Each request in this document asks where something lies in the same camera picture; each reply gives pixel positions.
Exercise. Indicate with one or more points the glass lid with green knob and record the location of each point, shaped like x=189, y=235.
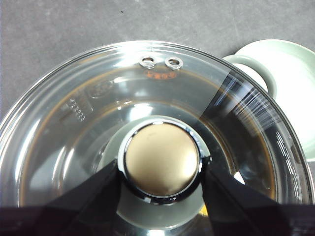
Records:
x=160, y=159

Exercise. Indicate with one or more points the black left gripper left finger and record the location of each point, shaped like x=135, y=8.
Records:
x=61, y=216

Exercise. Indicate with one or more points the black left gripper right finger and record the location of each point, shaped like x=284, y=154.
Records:
x=246, y=216

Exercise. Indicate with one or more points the pale green round plate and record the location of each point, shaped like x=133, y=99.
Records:
x=290, y=81

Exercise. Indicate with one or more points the yellow corn cob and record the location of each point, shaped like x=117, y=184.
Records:
x=204, y=211

